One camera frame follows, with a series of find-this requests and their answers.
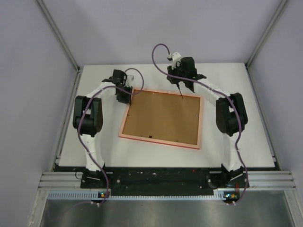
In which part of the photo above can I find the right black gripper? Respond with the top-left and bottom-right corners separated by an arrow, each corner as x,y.
167,62 -> 187,85

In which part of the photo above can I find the red picture frame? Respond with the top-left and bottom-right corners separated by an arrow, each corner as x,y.
119,90 -> 204,149

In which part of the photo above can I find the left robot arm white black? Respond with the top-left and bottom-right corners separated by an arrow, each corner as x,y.
72,70 -> 134,188

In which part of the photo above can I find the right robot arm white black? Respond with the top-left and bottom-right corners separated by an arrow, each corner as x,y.
167,52 -> 248,187

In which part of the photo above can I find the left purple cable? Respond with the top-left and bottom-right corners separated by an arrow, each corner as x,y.
77,68 -> 145,206

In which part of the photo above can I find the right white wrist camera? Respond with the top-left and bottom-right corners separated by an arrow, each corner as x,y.
167,52 -> 182,70

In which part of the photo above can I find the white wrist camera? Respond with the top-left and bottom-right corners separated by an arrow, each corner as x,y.
125,75 -> 134,87
167,52 -> 182,70

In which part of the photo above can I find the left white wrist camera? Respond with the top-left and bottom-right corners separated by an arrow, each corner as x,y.
125,75 -> 134,87

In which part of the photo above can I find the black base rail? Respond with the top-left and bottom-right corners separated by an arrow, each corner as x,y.
53,166 -> 249,196

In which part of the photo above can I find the left corner aluminium post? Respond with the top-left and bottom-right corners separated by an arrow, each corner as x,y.
35,0 -> 81,71

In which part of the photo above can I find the corner aluminium post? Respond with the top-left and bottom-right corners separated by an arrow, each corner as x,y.
245,0 -> 291,68
35,0 -> 81,71

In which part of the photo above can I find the right corner aluminium post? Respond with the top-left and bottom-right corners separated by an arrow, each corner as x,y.
245,0 -> 291,68

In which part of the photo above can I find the grey slotted cable duct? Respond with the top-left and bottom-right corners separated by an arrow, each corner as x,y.
47,188 -> 234,201

